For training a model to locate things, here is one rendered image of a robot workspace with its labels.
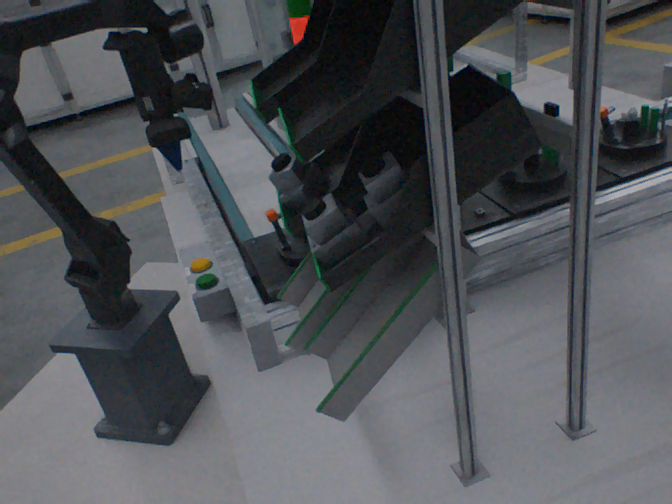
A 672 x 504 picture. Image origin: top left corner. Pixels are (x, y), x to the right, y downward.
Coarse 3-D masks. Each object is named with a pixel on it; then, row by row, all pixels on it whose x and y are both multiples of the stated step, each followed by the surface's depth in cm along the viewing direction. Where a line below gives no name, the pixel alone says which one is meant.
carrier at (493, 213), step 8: (472, 200) 131; (480, 200) 130; (488, 200) 129; (464, 208) 128; (472, 208) 128; (488, 208) 127; (496, 208) 126; (464, 216) 126; (472, 216) 125; (488, 216) 124; (496, 216) 123; (504, 216) 123; (464, 224) 123; (472, 224) 122; (480, 224) 122; (488, 224) 122; (496, 224) 123; (464, 232) 121; (472, 232) 122
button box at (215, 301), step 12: (180, 252) 135; (192, 252) 134; (204, 252) 133; (216, 264) 128; (192, 276) 125; (216, 276) 124; (192, 288) 122; (204, 288) 120; (216, 288) 120; (192, 300) 119; (204, 300) 120; (216, 300) 121; (228, 300) 121; (204, 312) 121; (216, 312) 122; (228, 312) 123
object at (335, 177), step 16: (400, 96) 78; (384, 112) 78; (400, 112) 79; (368, 128) 79; (336, 144) 93; (352, 144) 93; (368, 144) 80; (320, 160) 93; (336, 160) 93; (352, 160) 81; (336, 176) 90; (352, 176) 82; (320, 192) 89; (336, 192) 82; (352, 192) 83; (288, 224) 83
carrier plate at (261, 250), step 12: (252, 240) 132; (264, 240) 131; (276, 240) 130; (252, 252) 128; (264, 252) 127; (276, 252) 126; (252, 264) 126; (264, 264) 123; (276, 264) 122; (264, 276) 119; (276, 276) 118; (288, 276) 118; (264, 288) 117; (276, 288) 115; (276, 300) 113
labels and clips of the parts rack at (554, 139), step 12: (528, 0) 72; (540, 0) 70; (552, 0) 68; (564, 0) 66; (504, 72) 79; (504, 84) 80; (552, 108) 72; (540, 132) 77; (552, 132) 75; (552, 144) 76; (564, 144) 74; (444, 324) 77
